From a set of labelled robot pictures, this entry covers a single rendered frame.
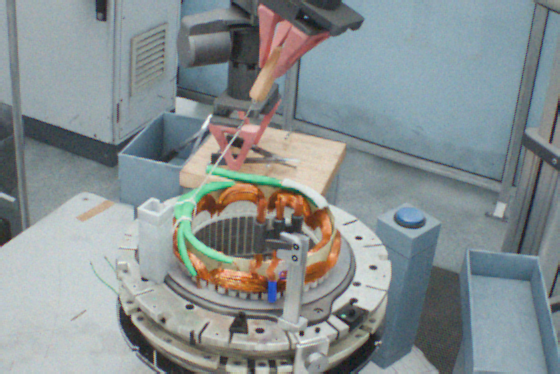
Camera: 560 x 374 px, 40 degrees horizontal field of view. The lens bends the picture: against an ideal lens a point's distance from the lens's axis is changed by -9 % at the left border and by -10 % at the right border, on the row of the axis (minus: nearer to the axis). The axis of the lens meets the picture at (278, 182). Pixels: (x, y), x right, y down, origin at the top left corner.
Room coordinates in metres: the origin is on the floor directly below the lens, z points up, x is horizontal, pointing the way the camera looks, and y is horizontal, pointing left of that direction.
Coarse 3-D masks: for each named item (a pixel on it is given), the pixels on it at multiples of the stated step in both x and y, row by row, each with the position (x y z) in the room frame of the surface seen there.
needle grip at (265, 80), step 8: (280, 48) 0.79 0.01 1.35; (272, 56) 0.78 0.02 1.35; (272, 64) 0.78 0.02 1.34; (264, 72) 0.78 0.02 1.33; (272, 72) 0.78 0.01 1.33; (256, 80) 0.79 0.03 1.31; (264, 80) 0.78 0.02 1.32; (272, 80) 0.78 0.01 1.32; (256, 88) 0.78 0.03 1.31; (264, 88) 0.78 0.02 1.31; (256, 96) 0.78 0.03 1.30; (264, 96) 0.78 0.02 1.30
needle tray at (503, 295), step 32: (480, 256) 0.89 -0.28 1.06; (512, 256) 0.88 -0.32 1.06; (480, 288) 0.86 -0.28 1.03; (512, 288) 0.86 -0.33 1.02; (544, 288) 0.81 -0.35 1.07; (480, 320) 0.79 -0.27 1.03; (512, 320) 0.79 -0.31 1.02; (544, 320) 0.76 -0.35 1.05; (480, 352) 0.72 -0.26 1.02; (512, 352) 0.72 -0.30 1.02; (544, 352) 0.72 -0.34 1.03
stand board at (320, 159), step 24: (216, 144) 1.13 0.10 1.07; (264, 144) 1.14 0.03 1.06; (312, 144) 1.15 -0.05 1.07; (336, 144) 1.16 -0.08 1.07; (192, 168) 1.05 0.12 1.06; (240, 168) 1.06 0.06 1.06; (264, 168) 1.06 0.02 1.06; (288, 168) 1.07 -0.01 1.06; (312, 168) 1.08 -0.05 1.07; (336, 168) 1.10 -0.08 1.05
